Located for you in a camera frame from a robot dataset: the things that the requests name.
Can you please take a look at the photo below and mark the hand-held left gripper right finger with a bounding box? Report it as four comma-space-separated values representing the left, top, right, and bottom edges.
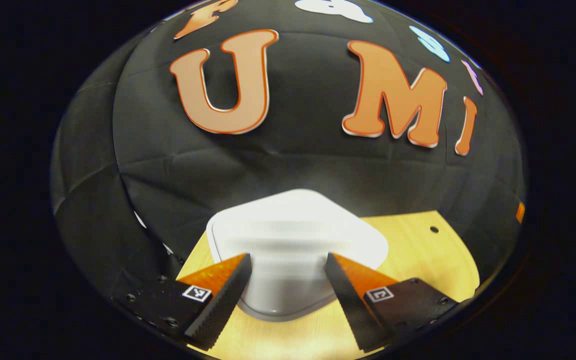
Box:
324, 252, 461, 353

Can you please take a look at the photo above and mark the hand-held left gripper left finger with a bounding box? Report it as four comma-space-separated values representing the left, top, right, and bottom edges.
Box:
113, 253, 252, 351

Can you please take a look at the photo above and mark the white desktop garbage bin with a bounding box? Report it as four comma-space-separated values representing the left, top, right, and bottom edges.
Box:
206, 188, 390, 322

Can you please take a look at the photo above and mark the wooden desktop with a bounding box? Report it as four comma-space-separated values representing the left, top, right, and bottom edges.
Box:
175, 210, 481, 360

